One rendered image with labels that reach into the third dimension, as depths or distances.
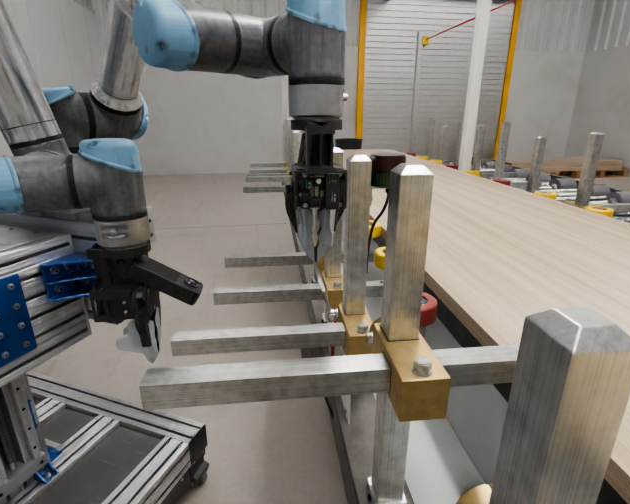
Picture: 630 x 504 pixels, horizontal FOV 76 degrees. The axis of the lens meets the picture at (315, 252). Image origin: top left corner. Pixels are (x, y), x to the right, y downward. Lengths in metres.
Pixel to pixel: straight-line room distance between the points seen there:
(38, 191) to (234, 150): 7.98
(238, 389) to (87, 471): 1.11
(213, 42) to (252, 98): 7.97
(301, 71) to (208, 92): 8.01
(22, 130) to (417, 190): 0.58
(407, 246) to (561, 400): 0.25
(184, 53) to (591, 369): 0.49
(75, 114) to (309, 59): 0.69
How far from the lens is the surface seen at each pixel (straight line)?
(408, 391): 0.43
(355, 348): 0.69
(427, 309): 0.70
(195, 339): 0.71
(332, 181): 0.55
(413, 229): 0.43
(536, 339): 0.23
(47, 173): 0.64
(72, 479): 1.51
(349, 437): 0.75
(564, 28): 11.01
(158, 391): 0.45
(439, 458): 0.86
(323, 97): 0.55
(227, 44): 0.58
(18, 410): 1.29
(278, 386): 0.44
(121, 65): 1.06
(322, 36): 0.55
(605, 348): 0.22
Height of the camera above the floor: 1.22
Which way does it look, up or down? 19 degrees down
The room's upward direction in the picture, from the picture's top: straight up
